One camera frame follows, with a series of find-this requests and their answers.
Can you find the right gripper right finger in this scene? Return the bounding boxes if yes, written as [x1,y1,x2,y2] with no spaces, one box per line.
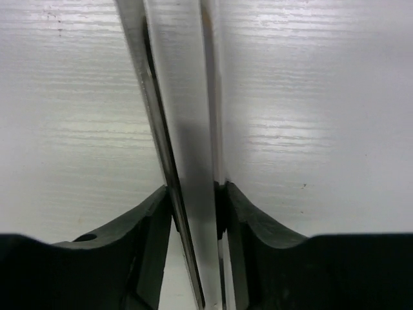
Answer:
[215,182,412,309]

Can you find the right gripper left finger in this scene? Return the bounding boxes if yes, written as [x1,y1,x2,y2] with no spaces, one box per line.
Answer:
[1,187,171,309]

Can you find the metal tongs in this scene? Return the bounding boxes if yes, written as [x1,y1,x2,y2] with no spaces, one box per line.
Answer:
[116,1,236,309]

